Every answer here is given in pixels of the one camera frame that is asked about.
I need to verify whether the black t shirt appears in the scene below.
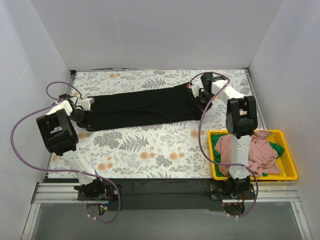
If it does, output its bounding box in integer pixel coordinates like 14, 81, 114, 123
86, 83, 202, 132

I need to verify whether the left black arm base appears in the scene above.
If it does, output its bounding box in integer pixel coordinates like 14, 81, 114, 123
73, 179, 122, 201

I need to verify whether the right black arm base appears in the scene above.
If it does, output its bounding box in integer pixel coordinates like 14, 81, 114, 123
204, 178, 256, 200

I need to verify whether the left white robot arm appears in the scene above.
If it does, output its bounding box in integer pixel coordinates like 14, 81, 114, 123
36, 94, 99, 186

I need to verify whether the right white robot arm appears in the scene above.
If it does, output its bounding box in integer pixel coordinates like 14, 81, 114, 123
186, 71, 258, 181

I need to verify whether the pink t shirt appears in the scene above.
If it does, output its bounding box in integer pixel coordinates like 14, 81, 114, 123
213, 130, 282, 177

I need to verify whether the yellow plastic bin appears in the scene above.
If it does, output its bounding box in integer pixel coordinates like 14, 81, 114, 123
207, 129, 298, 181

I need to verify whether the green t shirt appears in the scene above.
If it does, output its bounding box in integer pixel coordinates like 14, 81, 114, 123
210, 134, 286, 177

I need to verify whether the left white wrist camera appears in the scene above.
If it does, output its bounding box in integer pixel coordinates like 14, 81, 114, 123
79, 97, 95, 111

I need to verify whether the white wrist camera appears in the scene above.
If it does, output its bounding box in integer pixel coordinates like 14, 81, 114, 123
186, 83, 200, 98
79, 97, 95, 111

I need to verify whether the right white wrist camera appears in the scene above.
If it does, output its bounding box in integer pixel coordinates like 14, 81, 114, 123
186, 83, 200, 98

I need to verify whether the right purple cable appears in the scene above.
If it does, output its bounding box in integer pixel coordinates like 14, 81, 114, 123
187, 72, 259, 219

